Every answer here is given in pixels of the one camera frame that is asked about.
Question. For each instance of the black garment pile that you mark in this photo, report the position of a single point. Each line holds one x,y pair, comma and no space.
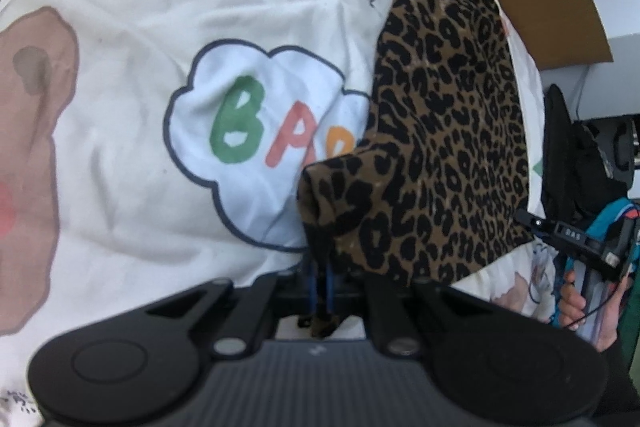
587,163

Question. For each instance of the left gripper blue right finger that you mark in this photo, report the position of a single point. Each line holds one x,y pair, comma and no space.
329,288

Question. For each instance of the white cartoon bear bedsheet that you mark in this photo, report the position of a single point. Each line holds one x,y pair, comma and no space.
148,146

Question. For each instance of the leopard print garment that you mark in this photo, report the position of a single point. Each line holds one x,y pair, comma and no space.
431,188

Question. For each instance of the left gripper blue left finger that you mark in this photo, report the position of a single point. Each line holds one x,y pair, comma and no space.
311,283

